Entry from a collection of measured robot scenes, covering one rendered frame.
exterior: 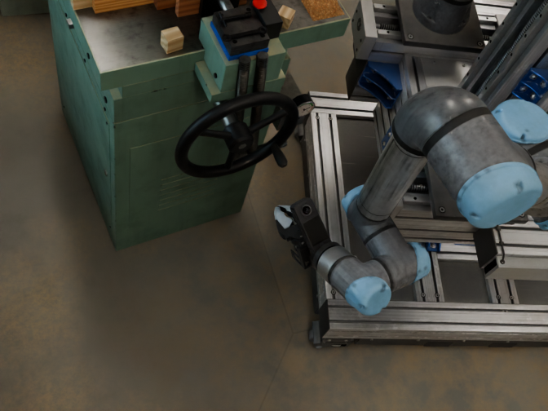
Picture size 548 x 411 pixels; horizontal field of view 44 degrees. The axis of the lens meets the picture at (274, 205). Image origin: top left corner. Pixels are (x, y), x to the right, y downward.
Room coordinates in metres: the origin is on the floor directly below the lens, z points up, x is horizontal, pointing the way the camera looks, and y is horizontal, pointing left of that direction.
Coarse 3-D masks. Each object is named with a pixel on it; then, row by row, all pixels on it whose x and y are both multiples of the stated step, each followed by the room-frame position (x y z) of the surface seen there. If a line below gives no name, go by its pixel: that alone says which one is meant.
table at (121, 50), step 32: (288, 0) 1.19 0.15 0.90; (96, 32) 0.88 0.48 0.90; (128, 32) 0.92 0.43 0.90; (160, 32) 0.95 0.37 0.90; (192, 32) 0.99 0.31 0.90; (288, 32) 1.09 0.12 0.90; (320, 32) 1.16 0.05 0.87; (96, 64) 0.81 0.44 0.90; (128, 64) 0.84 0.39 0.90; (160, 64) 0.88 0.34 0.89; (192, 64) 0.93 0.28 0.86; (224, 96) 0.89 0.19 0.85
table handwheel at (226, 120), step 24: (240, 96) 0.83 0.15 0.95; (264, 96) 0.86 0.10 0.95; (288, 96) 0.91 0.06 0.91; (216, 120) 0.78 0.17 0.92; (264, 120) 0.88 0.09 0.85; (288, 120) 0.91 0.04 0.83; (240, 144) 0.81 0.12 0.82; (264, 144) 0.91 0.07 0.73; (192, 168) 0.76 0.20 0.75; (216, 168) 0.81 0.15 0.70; (240, 168) 0.84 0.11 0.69
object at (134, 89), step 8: (184, 72) 0.92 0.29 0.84; (192, 72) 0.94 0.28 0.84; (152, 80) 0.87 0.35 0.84; (160, 80) 0.88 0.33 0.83; (168, 80) 0.90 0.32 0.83; (176, 80) 0.91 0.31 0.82; (184, 80) 0.92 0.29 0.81; (192, 80) 0.94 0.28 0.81; (120, 88) 0.83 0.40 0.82; (128, 88) 0.83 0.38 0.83; (136, 88) 0.84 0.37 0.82; (144, 88) 0.86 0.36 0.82; (152, 88) 0.87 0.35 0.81; (160, 88) 0.88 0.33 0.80
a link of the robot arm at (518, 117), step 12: (504, 108) 0.99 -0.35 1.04; (516, 108) 1.00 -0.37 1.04; (528, 108) 1.01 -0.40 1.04; (540, 108) 1.02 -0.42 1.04; (504, 120) 0.96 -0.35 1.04; (516, 120) 0.97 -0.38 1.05; (528, 120) 0.98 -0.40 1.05; (540, 120) 0.99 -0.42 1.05; (516, 132) 0.94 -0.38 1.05; (528, 132) 0.95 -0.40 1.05; (540, 132) 0.96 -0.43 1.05; (528, 144) 0.93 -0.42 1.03; (540, 144) 0.94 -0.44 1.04
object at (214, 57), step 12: (204, 24) 0.97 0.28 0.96; (204, 36) 0.96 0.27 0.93; (204, 48) 0.95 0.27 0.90; (216, 48) 0.92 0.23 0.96; (276, 48) 0.98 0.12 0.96; (216, 60) 0.91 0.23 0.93; (252, 60) 0.93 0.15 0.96; (276, 60) 0.97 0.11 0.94; (216, 72) 0.91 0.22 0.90; (228, 72) 0.89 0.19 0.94; (252, 72) 0.93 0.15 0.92; (276, 72) 0.97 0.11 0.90; (216, 84) 0.90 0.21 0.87; (228, 84) 0.89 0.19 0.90; (252, 84) 0.94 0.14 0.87
